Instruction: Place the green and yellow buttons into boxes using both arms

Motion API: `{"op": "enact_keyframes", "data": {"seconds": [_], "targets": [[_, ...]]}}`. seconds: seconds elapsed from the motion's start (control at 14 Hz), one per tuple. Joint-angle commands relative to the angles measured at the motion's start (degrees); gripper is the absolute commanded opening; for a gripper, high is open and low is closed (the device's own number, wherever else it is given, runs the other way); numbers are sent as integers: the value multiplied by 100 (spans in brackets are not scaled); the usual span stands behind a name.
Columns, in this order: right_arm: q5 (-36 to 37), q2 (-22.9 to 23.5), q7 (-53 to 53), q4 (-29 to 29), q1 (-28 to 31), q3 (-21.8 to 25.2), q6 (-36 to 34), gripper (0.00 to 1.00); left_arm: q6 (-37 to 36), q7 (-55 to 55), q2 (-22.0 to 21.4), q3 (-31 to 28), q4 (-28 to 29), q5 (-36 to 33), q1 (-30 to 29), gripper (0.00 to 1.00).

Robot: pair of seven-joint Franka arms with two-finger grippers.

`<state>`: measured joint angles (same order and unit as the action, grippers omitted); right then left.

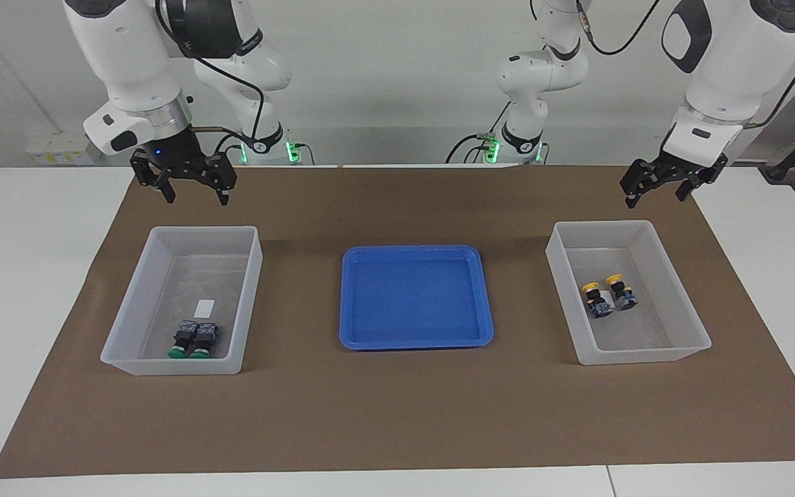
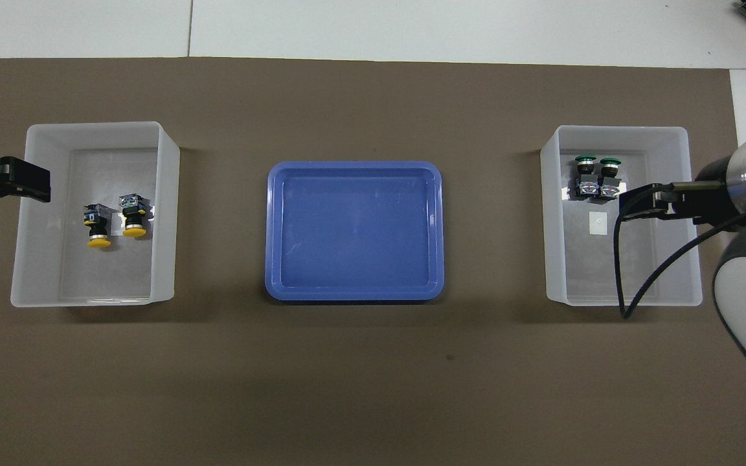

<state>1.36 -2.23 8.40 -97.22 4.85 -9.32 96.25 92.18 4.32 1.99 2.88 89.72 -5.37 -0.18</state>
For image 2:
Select yellow push button dark block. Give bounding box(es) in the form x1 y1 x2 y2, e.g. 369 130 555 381
83 203 113 249

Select brown paper table mat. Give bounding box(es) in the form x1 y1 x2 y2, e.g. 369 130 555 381
0 57 746 466

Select green push button switch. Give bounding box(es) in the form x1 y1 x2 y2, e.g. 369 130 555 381
598 156 624 199
574 154 600 197

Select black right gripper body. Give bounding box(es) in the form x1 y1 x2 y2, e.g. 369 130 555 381
693 153 740 229

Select translucent white plastic box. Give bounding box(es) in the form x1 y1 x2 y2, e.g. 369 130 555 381
10 121 181 308
539 125 704 307

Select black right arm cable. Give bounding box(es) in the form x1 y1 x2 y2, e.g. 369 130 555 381
614 183 746 320

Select blue plastic tray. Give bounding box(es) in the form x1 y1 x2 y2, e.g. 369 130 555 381
264 161 446 302

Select yellow push button clear block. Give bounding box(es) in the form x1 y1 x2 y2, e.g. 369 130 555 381
119 192 149 238

